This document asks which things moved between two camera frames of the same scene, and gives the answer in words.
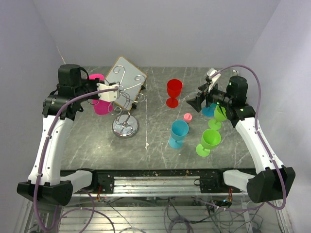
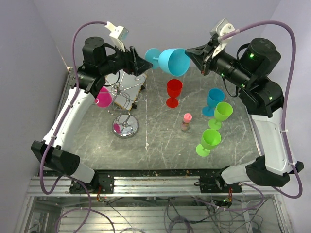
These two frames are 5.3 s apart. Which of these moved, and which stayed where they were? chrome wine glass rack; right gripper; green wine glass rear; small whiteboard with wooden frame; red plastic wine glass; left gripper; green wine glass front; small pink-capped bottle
Moved: left gripper; right gripper
Stayed: red plastic wine glass; green wine glass rear; chrome wine glass rack; small pink-capped bottle; green wine glass front; small whiteboard with wooden frame
